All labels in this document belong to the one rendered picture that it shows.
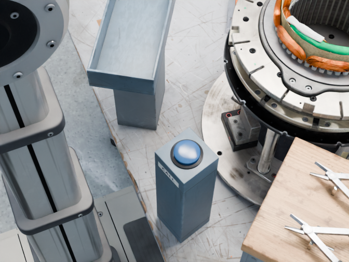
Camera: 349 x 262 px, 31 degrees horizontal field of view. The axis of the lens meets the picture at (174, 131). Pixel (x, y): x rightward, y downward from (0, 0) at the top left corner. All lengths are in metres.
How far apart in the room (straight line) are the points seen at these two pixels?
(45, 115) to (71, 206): 0.26
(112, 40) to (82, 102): 1.18
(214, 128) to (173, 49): 0.23
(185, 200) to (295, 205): 0.19
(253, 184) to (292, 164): 0.28
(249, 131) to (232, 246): 0.21
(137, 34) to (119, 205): 0.77
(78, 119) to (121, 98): 1.03
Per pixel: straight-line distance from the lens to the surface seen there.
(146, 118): 1.23
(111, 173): 2.10
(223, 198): 1.20
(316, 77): 0.96
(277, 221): 0.88
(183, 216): 1.04
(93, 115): 2.21
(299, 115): 0.97
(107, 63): 1.06
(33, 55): 0.62
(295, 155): 0.93
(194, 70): 1.35
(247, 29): 1.01
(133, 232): 1.73
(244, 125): 1.21
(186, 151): 0.94
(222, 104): 1.28
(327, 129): 0.97
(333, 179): 0.90
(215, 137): 1.23
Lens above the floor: 1.87
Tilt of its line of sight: 60 degrees down
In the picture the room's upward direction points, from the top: 1 degrees clockwise
